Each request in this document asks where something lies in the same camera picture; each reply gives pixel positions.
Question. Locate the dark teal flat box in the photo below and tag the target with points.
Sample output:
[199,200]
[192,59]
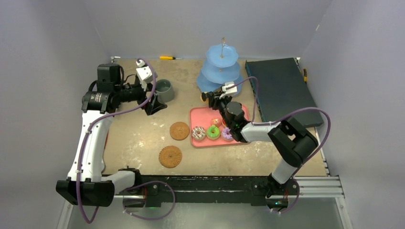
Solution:
[281,87]

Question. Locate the grey-green ceramic mug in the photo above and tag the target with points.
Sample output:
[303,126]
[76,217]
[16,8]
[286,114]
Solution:
[165,91]

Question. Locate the yellow cupcake with cream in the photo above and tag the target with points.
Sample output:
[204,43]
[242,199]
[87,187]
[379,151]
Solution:
[204,97]

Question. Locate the blue three-tier cake stand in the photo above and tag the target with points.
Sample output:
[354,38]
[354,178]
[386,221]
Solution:
[220,66]

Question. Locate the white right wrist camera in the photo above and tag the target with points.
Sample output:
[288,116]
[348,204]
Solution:
[228,89]

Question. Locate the chocolate drizzle white donut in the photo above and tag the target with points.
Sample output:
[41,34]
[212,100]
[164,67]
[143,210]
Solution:
[198,133]

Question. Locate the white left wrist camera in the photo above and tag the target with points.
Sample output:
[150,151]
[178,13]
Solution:
[144,74]

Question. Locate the yellow-handled screwdriver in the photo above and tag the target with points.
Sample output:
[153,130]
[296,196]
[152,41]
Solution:
[169,58]

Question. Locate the woven rattan coaster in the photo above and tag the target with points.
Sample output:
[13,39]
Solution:
[179,130]
[170,156]

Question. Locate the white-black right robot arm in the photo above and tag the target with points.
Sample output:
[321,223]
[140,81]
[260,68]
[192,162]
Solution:
[292,140]

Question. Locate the purple frosted donut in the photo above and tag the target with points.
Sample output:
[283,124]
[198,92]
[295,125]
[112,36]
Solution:
[226,135]

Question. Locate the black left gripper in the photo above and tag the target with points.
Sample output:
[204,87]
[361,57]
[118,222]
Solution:
[150,108]

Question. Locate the upper woven rattan coaster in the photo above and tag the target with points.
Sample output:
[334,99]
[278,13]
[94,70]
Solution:
[179,130]

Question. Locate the green frosted donut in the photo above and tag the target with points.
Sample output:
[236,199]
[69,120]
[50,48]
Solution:
[213,132]

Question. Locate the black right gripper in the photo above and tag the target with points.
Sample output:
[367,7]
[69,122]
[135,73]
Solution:
[214,98]

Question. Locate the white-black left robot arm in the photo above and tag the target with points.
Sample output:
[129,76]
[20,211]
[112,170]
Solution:
[93,142]

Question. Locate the black aluminium base frame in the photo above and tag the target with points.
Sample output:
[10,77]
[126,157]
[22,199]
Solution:
[157,189]

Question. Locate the pink rectangular tray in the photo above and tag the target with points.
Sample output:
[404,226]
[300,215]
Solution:
[201,116]

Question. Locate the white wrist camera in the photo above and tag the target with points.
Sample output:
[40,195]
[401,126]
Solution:
[228,89]
[144,74]

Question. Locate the lower woven rattan coaster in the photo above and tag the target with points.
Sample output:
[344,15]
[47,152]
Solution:
[170,156]

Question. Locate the pink cupcake with cream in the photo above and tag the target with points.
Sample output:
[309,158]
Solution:
[216,121]

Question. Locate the yellow tool at right wall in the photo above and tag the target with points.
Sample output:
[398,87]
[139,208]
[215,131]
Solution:
[305,75]

